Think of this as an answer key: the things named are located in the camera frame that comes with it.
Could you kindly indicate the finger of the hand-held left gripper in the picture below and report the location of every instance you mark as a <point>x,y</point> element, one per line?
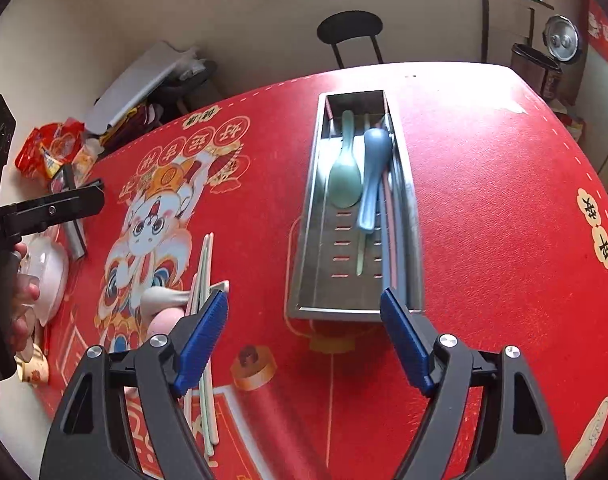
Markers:
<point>63,205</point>

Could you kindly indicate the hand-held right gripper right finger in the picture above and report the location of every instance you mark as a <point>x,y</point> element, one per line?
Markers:
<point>401,340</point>

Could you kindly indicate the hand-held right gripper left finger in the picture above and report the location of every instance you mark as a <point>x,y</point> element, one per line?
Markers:
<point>203,340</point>

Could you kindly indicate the pink spoon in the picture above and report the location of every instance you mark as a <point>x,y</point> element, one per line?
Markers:
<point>163,325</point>

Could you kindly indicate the white spoon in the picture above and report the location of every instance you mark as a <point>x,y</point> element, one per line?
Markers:
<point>158,297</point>

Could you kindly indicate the blue chopstick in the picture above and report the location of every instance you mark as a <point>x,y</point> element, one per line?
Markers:
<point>403,240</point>

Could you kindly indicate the steel utensil tray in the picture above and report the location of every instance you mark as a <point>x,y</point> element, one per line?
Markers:
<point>334,260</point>

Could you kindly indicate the green spoon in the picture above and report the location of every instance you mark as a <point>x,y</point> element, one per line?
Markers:
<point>344,180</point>

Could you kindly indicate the blue spoon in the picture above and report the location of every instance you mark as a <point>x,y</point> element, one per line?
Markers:
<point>374,160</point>

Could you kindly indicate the person's left hand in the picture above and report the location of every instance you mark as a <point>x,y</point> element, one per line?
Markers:
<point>24,300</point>

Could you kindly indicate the red snack bag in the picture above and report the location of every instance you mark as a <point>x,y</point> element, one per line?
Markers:
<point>48,147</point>

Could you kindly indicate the white pot lid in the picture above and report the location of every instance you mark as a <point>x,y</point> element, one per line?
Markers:
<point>48,270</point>

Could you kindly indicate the red printed table mat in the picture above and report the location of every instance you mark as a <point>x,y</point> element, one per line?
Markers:
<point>484,210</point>

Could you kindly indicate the wooden stool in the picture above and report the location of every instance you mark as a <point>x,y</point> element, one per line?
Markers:
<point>193,80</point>

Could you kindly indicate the steel rice cooker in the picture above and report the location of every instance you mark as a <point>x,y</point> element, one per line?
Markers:
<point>534,67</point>

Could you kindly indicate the black round-back chair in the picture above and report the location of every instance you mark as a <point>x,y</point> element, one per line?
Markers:
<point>349,27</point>

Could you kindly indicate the black folding rack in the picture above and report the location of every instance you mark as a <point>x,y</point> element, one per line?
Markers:
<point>485,25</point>

